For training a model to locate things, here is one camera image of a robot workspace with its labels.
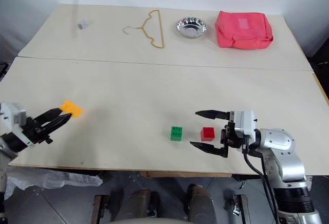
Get rusty metal table bracket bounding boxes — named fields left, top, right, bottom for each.
left=92, top=194, right=111, bottom=224
left=231, top=194, right=252, bottom=224

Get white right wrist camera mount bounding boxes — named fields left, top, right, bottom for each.
left=229, top=109, right=258, bottom=139

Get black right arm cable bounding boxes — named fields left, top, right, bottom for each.
left=242, top=141, right=281, bottom=224

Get yellow toy cube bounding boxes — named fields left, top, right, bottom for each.
left=60, top=100, right=84, bottom=119

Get green toy cube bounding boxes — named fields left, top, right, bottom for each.
left=170, top=125, right=184, bottom=142

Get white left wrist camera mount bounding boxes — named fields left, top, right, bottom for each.
left=0, top=102, right=27, bottom=135

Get yellow clothes hanger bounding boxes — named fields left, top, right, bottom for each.
left=122, top=9, right=166, bottom=49

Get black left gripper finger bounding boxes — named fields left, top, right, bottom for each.
left=32, top=107, right=63, bottom=127
left=41, top=113, right=72, bottom=135

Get red toy cube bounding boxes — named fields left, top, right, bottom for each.
left=200, top=127, right=216, bottom=142

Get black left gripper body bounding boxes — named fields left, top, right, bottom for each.
left=21, top=116, right=54, bottom=147

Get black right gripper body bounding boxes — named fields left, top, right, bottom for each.
left=220, top=121, right=245, bottom=155

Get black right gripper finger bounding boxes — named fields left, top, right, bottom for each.
left=189, top=141, right=229, bottom=159
left=194, top=109, right=231, bottom=121

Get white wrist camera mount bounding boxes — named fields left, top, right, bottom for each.
left=0, top=102, right=27, bottom=135
left=229, top=109, right=258, bottom=139

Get dark rounded shape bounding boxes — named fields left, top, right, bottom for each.
left=185, top=183, right=215, bottom=224
left=120, top=187, right=158, bottom=224

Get shiny steel bowl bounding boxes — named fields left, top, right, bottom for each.
left=176, top=16, right=208, bottom=40

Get clear plastic sheet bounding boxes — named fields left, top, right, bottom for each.
left=4, top=166, right=104, bottom=193

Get pink fabric bag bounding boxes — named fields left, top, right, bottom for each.
left=214, top=10, right=273, bottom=50

